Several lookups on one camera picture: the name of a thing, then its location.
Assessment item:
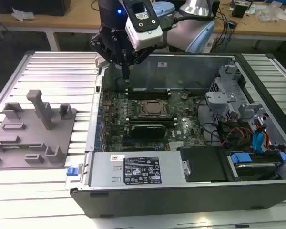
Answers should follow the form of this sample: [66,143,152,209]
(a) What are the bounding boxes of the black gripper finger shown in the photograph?
[89,34,126,80]
[125,44,156,80]

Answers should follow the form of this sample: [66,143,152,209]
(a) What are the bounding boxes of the black RAM slot bank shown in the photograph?
[124,86,173,101]
[125,116,179,127]

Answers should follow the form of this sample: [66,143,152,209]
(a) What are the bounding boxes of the long wooden desk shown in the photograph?
[0,0,286,52]

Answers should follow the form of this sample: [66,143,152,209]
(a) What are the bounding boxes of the CPU with metal top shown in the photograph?
[145,102,163,113]

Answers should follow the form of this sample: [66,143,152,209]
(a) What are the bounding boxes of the CPU socket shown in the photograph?
[137,99,169,118]

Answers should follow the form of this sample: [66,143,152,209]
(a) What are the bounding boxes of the white power strip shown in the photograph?
[203,39,215,53]

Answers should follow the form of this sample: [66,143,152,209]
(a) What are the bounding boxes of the large black box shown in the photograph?
[0,0,72,17]

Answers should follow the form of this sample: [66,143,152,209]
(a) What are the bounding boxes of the black graphics card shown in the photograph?
[129,123,167,139]

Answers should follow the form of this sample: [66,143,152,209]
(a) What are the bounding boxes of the crumpled white paper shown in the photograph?
[11,6,36,22]

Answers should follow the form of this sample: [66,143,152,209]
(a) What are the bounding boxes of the grey metal drive cage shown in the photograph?
[204,63,248,125]

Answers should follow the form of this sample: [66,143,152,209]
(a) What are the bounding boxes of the green motherboard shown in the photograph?
[101,89,205,152]

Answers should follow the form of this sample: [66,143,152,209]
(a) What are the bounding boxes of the small black device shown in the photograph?
[231,3,249,18]

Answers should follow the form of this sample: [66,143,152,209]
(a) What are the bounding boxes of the grey parts rack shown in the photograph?
[0,89,78,170]

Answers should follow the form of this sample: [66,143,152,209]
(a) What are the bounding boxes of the silver power supply unit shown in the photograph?
[88,151,192,188]

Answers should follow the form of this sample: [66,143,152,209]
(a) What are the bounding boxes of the black plastic bay cover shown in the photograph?
[177,146,230,184]

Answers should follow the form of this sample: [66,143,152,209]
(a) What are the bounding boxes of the clear plastic bags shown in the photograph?
[256,3,286,23]

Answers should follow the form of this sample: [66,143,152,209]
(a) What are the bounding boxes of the hard disk in blue carrier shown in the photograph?
[228,151,286,181]

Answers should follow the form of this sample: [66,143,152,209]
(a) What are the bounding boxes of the open black PC case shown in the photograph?
[65,51,286,219]

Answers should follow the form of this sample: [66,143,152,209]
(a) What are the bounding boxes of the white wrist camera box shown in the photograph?
[124,0,163,51]

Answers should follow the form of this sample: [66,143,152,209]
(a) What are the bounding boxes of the black cable loop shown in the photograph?
[90,0,101,12]

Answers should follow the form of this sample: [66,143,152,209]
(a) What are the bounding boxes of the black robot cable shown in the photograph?
[161,0,221,31]

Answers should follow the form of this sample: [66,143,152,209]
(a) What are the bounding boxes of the black wire bundle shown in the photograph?
[195,96,224,145]

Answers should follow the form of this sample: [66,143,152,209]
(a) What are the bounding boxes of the blue hanging cable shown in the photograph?
[224,13,232,53]

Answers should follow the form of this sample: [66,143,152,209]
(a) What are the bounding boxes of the red and orange wires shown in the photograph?
[221,126,270,151]

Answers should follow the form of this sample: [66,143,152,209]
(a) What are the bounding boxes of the blue flat data wire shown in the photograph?
[252,130,266,154]

